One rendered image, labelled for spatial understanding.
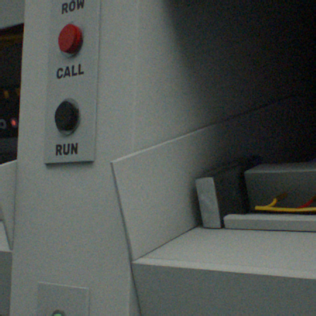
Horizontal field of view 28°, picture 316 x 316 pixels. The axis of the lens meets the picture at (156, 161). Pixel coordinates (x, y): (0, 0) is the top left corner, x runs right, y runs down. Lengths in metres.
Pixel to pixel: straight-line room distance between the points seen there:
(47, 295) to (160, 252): 0.07
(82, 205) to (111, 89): 0.06
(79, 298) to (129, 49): 0.13
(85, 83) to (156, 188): 0.07
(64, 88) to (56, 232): 0.08
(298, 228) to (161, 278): 0.07
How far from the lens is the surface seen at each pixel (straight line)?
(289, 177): 0.34
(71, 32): 0.35
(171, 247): 0.32
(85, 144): 0.34
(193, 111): 0.35
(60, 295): 0.35
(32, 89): 0.38
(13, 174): 0.38
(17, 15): 0.43
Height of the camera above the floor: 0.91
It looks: 5 degrees up
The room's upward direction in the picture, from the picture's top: 2 degrees clockwise
